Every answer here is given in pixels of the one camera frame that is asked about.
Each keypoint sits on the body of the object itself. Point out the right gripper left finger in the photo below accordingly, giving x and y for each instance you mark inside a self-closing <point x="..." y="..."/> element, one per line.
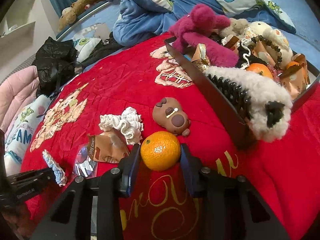
<point x="70" y="216"/>

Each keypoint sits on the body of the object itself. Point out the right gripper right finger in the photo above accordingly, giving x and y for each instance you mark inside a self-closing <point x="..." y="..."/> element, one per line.
<point x="232" y="207"/>

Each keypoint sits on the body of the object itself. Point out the blue crochet scrunchie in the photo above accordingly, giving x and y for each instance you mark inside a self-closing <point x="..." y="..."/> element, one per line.
<point x="60" y="176"/>

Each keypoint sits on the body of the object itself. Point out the orange mandarin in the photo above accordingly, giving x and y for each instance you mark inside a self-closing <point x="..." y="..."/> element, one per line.
<point x="260" y="69"/>
<point x="160" y="151"/>

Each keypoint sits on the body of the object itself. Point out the white crochet scrunchie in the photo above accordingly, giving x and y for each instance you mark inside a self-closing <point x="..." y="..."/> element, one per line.
<point x="129" y="124"/>

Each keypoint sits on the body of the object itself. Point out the brown capybara squishy toy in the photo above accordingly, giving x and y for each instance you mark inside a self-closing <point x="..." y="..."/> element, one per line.
<point x="169" y="114"/>

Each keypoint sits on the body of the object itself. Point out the pink quilted jacket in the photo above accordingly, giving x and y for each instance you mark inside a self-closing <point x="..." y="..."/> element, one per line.
<point x="17" y="91"/>

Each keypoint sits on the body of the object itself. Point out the white fuzzy hair claw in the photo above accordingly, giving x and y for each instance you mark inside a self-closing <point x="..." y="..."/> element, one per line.
<point x="263" y="103"/>

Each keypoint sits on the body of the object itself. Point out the dark rectangular tray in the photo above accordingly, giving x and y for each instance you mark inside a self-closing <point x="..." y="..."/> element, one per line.
<point x="233" y="123"/>

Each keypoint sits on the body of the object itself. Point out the black puffer jacket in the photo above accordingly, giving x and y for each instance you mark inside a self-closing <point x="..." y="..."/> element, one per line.
<point x="55" y="63"/>

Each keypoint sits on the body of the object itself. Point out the red teddy bear blanket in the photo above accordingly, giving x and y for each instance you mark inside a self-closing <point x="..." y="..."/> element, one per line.
<point x="285" y="172"/>

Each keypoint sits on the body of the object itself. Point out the orange mandarin in tray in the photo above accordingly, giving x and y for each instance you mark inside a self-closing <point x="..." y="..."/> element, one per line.
<point x="260" y="69"/>

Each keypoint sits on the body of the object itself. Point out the white plush bunny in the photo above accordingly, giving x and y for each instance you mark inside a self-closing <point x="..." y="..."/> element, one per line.
<point x="276" y="44"/>

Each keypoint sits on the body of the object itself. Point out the magenta plush bear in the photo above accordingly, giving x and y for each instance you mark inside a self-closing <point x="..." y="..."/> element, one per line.
<point x="196" y="28"/>

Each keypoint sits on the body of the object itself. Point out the brown teddy bear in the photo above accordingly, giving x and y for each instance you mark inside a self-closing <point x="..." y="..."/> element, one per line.
<point x="70" y="14"/>

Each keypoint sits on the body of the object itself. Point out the blue monster print comforter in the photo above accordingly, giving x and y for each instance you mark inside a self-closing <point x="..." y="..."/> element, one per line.
<point x="140" y="20"/>

